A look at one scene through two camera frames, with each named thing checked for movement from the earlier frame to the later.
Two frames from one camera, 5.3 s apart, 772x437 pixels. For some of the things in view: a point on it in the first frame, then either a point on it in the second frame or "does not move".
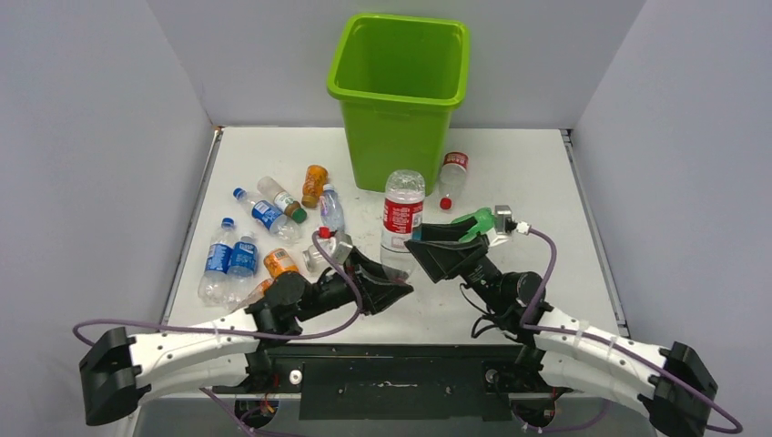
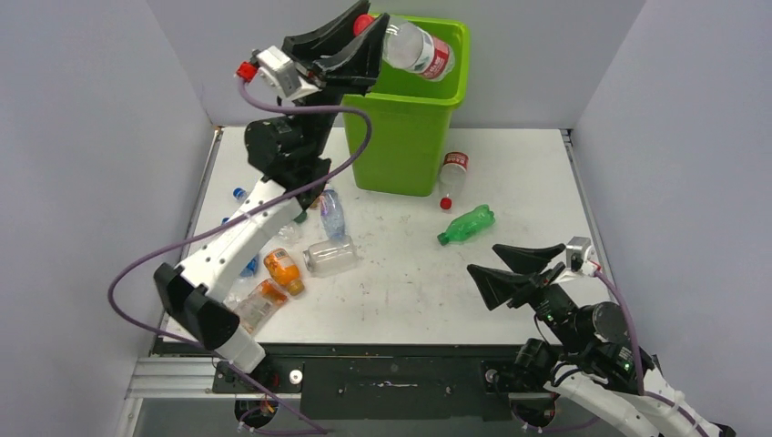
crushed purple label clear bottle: [332, 214] does not move
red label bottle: [452, 177] does not move
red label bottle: [402, 217] to [412, 48]
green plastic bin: [400, 79] does not move
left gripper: [380, 293] to [347, 71]
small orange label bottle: [278, 261] does not move
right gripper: [442, 259] to [495, 285]
